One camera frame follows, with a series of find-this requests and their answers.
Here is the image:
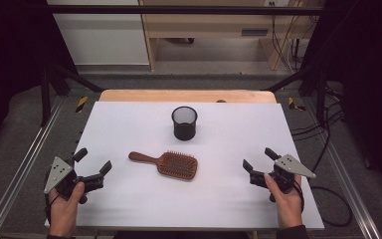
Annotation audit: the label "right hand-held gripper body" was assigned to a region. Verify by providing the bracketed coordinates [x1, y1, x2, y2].
[250, 153, 316, 203]

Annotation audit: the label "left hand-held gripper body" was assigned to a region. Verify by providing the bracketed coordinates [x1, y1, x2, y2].
[44, 156, 104, 205]

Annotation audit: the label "brown wooden hairbrush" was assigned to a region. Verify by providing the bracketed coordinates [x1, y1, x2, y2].
[127, 150, 199, 181]

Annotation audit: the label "black mesh cup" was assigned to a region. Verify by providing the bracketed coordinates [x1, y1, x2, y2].
[171, 106, 199, 141]

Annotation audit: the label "person's left hand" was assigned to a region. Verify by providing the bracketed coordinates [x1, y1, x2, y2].
[48, 181, 87, 237]

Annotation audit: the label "person's right hand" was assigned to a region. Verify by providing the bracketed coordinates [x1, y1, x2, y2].
[264, 172, 303, 229]

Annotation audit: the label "white table sheet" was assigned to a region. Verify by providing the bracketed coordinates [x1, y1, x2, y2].
[44, 101, 325, 232]

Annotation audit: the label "black metal stand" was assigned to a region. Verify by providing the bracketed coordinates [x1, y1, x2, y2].
[40, 63, 105, 127]
[262, 63, 328, 125]

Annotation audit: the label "black curtain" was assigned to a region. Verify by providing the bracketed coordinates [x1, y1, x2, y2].
[0, 0, 78, 157]
[301, 0, 382, 193]

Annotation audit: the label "white cabinet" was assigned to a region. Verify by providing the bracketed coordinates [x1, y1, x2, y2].
[46, 0, 150, 66]

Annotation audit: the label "light wooden desk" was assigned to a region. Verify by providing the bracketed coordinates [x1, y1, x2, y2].
[138, 0, 326, 72]

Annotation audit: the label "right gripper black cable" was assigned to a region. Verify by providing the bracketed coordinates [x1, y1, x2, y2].
[292, 180, 305, 213]

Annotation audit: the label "aluminium floor rail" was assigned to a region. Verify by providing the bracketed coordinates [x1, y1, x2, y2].
[302, 98, 382, 239]
[0, 96, 64, 239]

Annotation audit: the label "black floor cables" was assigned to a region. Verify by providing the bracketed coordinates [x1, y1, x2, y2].
[291, 83, 346, 173]

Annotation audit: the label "looped black floor cable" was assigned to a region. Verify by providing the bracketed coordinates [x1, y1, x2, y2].
[309, 185, 353, 228]

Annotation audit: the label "hanging black cables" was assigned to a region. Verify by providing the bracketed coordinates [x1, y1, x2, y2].
[270, 1, 312, 73]

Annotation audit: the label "black horizontal frame bar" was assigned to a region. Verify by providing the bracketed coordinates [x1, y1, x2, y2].
[43, 4, 326, 16]

